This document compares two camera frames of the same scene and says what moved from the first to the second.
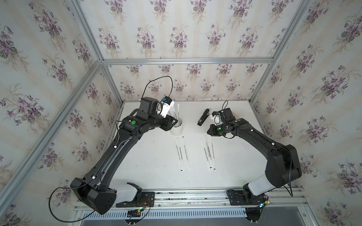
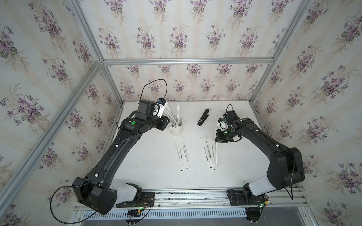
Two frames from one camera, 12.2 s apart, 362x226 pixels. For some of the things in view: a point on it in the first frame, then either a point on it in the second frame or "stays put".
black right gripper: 211,132 -> 218,138
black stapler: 204,117 stays put
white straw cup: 177,129 stays put
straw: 206,154 stays put
